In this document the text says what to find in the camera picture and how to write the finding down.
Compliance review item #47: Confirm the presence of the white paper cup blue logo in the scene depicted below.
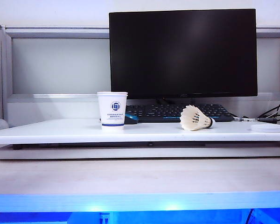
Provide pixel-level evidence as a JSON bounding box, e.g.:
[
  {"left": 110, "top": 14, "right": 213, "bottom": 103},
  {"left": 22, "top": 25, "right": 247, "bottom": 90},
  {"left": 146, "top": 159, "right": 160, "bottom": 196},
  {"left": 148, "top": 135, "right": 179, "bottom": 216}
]
[{"left": 97, "top": 91, "right": 128, "bottom": 131}]

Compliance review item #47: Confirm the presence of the white feather shuttlecock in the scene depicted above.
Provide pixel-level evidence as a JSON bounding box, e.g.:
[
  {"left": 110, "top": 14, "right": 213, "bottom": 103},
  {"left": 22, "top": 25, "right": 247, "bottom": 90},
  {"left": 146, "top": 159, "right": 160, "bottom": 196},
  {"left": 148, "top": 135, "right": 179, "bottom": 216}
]
[{"left": 180, "top": 105, "right": 216, "bottom": 132}]

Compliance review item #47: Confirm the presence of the black and blue computer mouse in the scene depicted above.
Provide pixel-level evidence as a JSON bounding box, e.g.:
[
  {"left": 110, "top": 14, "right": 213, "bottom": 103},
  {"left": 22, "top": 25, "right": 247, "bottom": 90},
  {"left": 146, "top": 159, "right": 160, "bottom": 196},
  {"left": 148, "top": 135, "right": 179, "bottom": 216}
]
[{"left": 99, "top": 113, "right": 139, "bottom": 125}]

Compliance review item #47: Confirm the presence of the white raised desk board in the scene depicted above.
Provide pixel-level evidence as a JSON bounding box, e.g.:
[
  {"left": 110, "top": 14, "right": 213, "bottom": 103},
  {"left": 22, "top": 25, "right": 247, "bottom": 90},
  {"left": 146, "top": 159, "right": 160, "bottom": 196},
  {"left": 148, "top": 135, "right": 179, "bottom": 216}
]
[{"left": 0, "top": 118, "right": 280, "bottom": 161}]

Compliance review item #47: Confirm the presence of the black keyboard with blue trim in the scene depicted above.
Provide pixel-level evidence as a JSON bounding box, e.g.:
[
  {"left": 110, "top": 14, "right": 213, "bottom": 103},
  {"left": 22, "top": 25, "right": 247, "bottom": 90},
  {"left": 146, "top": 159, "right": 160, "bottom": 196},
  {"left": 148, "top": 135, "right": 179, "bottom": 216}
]
[{"left": 125, "top": 103, "right": 234, "bottom": 123}]

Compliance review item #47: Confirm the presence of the black computer monitor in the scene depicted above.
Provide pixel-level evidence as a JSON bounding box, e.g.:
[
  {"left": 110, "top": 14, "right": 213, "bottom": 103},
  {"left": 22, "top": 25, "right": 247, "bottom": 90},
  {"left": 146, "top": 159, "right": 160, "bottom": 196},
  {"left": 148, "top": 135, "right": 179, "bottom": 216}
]
[{"left": 108, "top": 8, "right": 258, "bottom": 105}]

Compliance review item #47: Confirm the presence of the grey framed partition panel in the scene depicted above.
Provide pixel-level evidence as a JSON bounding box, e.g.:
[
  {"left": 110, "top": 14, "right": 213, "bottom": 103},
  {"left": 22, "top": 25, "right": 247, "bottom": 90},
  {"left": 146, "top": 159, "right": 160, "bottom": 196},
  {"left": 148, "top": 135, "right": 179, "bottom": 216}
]
[{"left": 1, "top": 25, "right": 280, "bottom": 128}]

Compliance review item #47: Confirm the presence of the black and silver pen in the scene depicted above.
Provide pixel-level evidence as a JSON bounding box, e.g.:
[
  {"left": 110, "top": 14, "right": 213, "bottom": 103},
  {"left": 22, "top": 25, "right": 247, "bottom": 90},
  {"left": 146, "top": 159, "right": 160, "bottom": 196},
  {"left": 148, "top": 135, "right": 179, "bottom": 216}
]
[{"left": 233, "top": 116, "right": 278, "bottom": 124}]

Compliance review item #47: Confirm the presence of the clear round plastic lid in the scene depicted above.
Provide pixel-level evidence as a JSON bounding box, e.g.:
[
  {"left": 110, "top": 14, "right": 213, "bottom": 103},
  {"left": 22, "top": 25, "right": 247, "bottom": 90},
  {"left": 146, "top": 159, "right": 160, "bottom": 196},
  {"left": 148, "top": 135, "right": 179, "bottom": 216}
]
[{"left": 251, "top": 124, "right": 280, "bottom": 133}]

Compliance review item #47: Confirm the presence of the black cable bundle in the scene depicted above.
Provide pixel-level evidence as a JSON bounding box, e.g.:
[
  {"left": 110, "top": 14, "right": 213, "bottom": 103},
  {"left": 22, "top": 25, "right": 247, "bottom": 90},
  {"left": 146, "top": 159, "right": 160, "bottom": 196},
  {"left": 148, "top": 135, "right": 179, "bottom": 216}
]
[{"left": 257, "top": 101, "right": 280, "bottom": 126}]

